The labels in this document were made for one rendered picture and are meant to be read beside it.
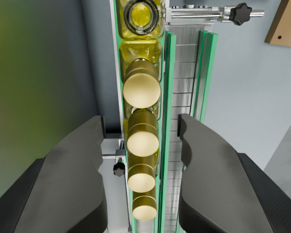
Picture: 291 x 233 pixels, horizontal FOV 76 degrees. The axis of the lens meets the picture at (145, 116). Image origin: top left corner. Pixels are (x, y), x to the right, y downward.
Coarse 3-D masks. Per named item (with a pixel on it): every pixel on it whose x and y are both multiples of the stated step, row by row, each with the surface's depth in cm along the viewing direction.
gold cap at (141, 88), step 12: (144, 60) 19; (132, 72) 16; (144, 72) 16; (156, 72) 19; (132, 84) 16; (144, 84) 16; (156, 84) 16; (132, 96) 17; (144, 96) 17; (156, 96) 17
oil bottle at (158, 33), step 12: (120, 0) 19; (156, 0) 19; (120, 12) 20; (132, 12) 22; (144, 12) 22; (120, 24) 20; (144, 24) 22; (120, 36) 22; (132, 36) 21; (144, 36) 21; (156, 36) 21
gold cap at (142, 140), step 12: (132, 120) 21; (144, 120) 20; (156, 120) 22; (132, 132) 19; (144, 132) 18; (156, 132) 20; (132, 144) 19; (144, 144) 19; (156, 144) 19; (144, 156) 20
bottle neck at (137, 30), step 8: (136, 0) 15; (144, 0) 15; (152, 0) 15; (128, 8) 15; (152, 8) 15; (128, 16) 15; (152, 16) 15; (128, 24) 16; (136, 24) 20; (152, 24) 16; (136, 32) 16; (144, 32) 16
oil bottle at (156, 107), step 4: (160, 96) 26; (124, 100) 25; (160, 100) 26; (124, 104) 26; (128, 104) 25; (156, 104) 25; (160, 104) 26; (124, 108) 26; (128, 108) 25; (132, 108) 25; (152, 108) 25; (156, 108) 25; (160, 108) 26; (124, 112) 26; (128, 112) 26; (156, 112) 26; (160, 112) 27; (124, 116) 27; (128, 116) 26; (156, 116) 26; (160, 116) 27
